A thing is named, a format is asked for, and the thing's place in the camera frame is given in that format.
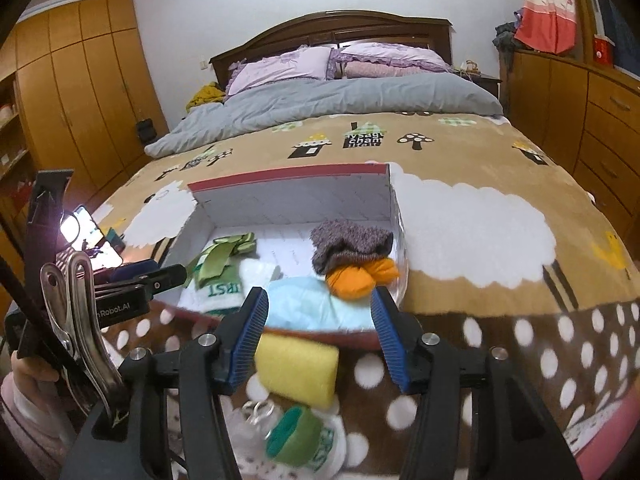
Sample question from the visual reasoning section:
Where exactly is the wooden dresser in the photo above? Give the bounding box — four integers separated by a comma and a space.
500, 45, 640, 241

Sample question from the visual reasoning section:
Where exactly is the plain purple pillow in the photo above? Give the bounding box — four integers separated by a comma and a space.
225, 46, 337, 97

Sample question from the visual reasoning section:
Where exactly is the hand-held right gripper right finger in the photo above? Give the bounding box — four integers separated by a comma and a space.
370, 287, 583, 480

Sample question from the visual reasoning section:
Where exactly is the green ribbon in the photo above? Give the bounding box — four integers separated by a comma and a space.
186, 232, 257, 291

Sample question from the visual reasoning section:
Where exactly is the wooden wardrobe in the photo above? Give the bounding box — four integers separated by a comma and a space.
0, 0, 168, 241

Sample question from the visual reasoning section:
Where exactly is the grey duvet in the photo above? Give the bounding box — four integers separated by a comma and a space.
145, 76, 503, 158

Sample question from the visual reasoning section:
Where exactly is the white green sock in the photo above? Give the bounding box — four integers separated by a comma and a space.
187, 275, 251, 317
264, 406, 348, 468

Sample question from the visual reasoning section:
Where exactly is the beige printed blanket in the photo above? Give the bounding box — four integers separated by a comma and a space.
95, 110, 640, 311

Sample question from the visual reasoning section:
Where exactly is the grey knitted sock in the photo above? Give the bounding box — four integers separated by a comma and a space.
310, 220, 395, 276

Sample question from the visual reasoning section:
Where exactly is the person's left hand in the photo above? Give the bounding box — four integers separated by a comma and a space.
11, 351, 60, 383

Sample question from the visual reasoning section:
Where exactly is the ruffled purple pillow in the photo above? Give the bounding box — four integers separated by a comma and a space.
327, 42, 453, 78

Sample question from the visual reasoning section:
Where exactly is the yellow cloth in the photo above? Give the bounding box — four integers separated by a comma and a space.
186, 82, 227, 111

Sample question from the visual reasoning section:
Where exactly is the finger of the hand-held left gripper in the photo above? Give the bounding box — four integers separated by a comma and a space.
109, 259, 159, 283
142, 264, 189, 297

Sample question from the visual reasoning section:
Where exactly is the cream and red curtain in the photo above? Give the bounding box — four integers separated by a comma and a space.
515, 0, 578, 56

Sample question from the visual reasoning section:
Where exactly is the dark wooden headboard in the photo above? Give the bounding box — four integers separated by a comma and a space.
209, 10, 453, 86

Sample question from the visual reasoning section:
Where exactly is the pink pillow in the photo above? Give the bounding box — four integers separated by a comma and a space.
345, 61, 431, 79

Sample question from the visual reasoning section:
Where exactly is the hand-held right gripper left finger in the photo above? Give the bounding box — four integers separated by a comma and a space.
60, 287, 271, 480

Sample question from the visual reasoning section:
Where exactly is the red cup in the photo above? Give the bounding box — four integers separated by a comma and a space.
593, 35, 615, 63

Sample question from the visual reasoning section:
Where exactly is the person's left forearm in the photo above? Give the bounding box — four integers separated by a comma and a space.
0, 375, 81, 466

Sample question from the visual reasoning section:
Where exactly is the orange cloth bundle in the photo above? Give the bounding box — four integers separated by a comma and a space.
324, 257, 401, 302

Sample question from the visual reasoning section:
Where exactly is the brown spotted blanket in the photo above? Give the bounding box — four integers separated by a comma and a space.
100, 300, 640, 480

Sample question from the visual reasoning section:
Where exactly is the dark clothes pile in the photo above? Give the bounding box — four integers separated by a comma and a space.
492, 20, 523, 76

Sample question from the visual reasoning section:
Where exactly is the smartphone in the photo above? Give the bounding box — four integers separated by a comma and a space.
60, 205, 123, 268

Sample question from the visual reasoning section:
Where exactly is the metal spring clamp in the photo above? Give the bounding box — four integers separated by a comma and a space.
40, 251, 128, 418

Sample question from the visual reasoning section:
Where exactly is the blue face mask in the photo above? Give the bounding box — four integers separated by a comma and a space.
262, 277, 378, 333

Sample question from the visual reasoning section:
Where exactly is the red cardboard box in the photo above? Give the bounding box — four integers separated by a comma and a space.
150, 162, 411, 351

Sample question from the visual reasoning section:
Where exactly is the yellow sponge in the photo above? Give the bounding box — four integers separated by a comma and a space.
254, 334, 340, 410

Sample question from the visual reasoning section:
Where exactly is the wooden nightstand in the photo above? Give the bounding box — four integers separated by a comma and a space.
457, 60, 502, 98

